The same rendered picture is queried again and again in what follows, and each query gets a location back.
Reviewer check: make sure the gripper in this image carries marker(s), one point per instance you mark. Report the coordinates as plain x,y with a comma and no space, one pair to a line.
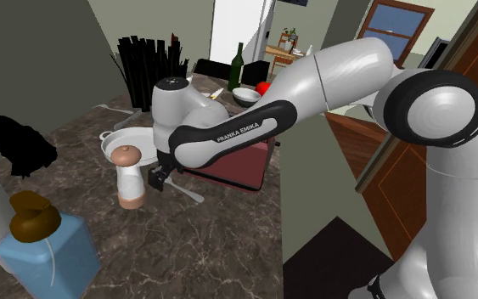
165,163

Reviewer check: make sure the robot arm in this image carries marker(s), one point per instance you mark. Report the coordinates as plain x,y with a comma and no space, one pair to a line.
346,78

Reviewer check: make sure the silver spoon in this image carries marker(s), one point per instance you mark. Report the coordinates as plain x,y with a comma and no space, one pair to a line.
187,191

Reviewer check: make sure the white and tan pepper mill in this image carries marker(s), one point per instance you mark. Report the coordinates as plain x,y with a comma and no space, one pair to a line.
130,186

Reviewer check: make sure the dark red box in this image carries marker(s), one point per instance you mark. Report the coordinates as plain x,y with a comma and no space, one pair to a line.
238,165

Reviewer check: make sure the silver fork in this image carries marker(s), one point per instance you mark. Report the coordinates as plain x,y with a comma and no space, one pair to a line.
112,109

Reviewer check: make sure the silver knife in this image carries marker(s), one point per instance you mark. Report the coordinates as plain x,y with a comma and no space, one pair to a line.
217,93

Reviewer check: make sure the black bundle of sticks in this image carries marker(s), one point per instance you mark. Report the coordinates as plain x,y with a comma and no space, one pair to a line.
147,66

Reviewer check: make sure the white bowl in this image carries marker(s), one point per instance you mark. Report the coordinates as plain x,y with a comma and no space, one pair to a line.
245,98

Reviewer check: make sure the black box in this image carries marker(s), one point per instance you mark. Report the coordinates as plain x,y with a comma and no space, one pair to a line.
256,72
211,68

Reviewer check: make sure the green wine bottle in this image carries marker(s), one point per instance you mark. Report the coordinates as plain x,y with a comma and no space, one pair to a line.
235,70

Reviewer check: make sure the red apple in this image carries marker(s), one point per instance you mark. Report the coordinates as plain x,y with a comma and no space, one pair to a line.
262,88

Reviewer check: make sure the black ragged lump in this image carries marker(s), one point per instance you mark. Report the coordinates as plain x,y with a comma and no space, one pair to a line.
19,145

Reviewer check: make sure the blue soap dispenser brown pump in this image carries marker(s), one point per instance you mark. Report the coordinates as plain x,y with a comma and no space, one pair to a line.
44,256

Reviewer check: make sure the wooden table with chair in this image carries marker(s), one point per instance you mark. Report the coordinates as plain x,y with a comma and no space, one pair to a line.
282,51

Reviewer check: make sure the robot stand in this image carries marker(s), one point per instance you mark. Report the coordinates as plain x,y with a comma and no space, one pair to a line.
334,265

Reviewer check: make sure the brown wooden cabinet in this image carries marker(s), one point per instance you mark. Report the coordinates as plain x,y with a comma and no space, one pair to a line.
391,182

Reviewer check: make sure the brown framed window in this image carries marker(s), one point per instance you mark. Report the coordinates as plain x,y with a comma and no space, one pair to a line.
396,29

